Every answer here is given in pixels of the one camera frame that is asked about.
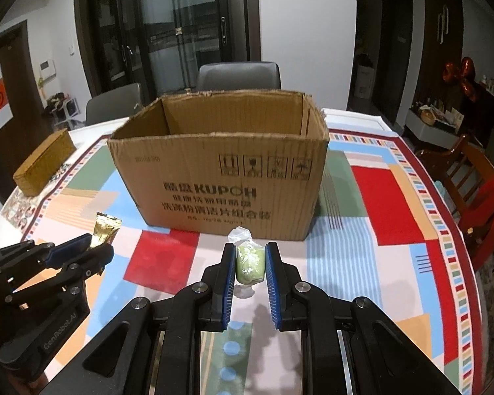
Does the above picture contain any white paper bag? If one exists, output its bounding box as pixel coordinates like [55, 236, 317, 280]
[356, 66, 375, 100]

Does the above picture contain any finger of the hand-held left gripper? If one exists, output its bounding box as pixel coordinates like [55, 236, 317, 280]
[0, 233, 93, 275]
[5, 244, 115, 308]

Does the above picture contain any red foil balloon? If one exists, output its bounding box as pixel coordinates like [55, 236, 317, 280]
[442, 57, 479, 102]

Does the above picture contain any woven straw box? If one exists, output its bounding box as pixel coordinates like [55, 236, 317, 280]
[13, 128, 76, 197]

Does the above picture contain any white side table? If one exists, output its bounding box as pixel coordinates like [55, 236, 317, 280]
[403, 109, 464, 145]

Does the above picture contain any pale green mochi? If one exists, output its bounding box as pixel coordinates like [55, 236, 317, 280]
[228, 229, 268, 299]

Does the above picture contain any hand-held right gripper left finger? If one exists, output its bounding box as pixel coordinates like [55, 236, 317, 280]
[40, 243, 237, 395]

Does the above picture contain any red garment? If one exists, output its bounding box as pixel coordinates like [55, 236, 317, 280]
[459, 175, 494, 269]

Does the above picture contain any glass sliding door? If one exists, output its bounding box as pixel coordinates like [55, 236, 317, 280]
[74, 0, 262, 99]

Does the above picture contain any white wall control panel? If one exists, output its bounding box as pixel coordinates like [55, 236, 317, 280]
[39, 59, 58, 80]

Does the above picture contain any tall wooden wardrobe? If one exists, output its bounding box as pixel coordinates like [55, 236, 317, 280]
[422, 0, 465, 91]

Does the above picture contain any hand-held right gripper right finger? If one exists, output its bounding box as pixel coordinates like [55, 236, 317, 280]
[267, 241, 458, 395]

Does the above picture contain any white shoe rack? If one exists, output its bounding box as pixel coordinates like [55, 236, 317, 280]
[45, 92, 84, 129]

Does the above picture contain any grey dining chair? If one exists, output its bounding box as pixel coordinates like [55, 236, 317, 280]
[197, 61, 282, 91]
[85, 83, 143, 126]

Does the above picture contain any brown wooden chair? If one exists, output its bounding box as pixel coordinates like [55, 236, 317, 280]
[415, 133, 494, 269]

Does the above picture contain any dark wooden door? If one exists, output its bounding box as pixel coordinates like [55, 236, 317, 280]
[0, 20, 38, 204]

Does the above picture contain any gold snack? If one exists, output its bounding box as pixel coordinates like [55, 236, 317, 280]
[89, 211, 123, 250]

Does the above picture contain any brown cardboard box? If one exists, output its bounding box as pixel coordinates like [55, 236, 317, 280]
[106, 89, 330, 242]

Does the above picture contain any colourful patchwork tablecloth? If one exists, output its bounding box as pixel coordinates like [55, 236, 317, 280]
[2, 129, 485, 395]

